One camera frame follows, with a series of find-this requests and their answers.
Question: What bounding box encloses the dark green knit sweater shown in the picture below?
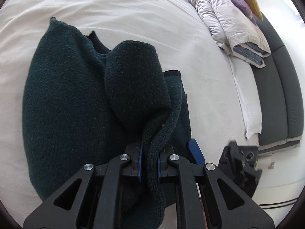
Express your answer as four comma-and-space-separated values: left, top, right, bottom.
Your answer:
22, 18, 191, 228

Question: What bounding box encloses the dark grey headboard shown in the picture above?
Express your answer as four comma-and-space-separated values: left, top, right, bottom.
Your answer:
252, 18, 304, 155

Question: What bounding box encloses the white pillow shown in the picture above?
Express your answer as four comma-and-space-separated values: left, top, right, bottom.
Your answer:
229, 56, 262, 139

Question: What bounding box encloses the striped blue grey pillow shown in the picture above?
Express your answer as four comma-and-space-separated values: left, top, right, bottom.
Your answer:
233, 45, 265, 68

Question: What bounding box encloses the folded grey duvet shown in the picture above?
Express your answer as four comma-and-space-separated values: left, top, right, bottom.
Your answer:
188, 0, 271, 57

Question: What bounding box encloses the white bed sheet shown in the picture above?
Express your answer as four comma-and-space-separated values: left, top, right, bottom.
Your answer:
1, 0, 258, 218

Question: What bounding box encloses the purple pillow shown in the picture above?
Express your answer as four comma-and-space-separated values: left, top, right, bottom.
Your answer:
230, 0, 257, 25

